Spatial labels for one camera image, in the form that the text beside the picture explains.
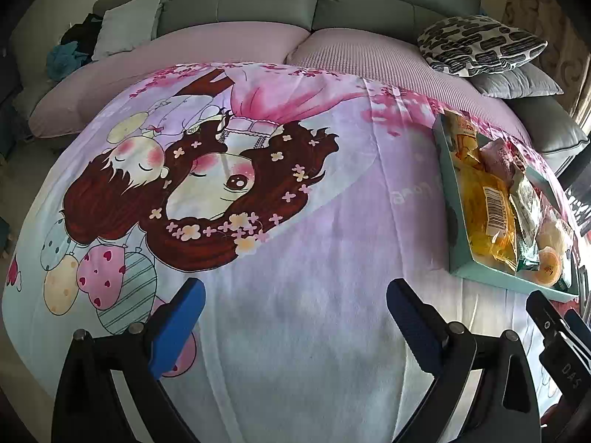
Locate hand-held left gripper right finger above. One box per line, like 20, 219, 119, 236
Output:
386, 279, 542, 443

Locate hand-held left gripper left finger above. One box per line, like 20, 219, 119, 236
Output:
52, 278, 206, 443

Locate plastic jelly cup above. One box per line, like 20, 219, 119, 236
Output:
529, 247, 564, 284

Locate clear packet of pale buns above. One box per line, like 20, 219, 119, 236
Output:
536, 207, 575, 254

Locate teal cardboard tray box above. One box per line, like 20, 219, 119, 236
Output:
433, 110, 580, 297

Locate white snack packet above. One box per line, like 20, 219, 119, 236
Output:
508, 173, 543, 241

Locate yellow cake packet with barcode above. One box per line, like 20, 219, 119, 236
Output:
455, 164, 520, 271

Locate purple snack packet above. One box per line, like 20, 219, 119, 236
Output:
480, 138, 520, 190

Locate cream packet of yellow cakes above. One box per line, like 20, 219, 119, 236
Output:
444, 113, 485, 169

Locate printed cartoon blanket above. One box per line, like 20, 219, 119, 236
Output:
2, 60, 591, 443

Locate grey pillow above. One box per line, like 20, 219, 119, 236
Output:
471, 62, 565, 100

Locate black white patterned pillow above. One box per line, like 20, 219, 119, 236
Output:
418, 15, 549, 78

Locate pink sofa seat cover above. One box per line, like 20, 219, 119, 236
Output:
28, 21, 532, 144

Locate teal cloth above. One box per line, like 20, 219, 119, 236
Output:
46, 41, 93, 81

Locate pale green pillow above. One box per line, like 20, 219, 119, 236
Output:
91, 0, 167, 62

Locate dark clothes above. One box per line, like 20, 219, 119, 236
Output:
60, 13, 105, 47

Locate grey sofa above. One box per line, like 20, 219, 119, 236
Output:
9, 0, 591, 176

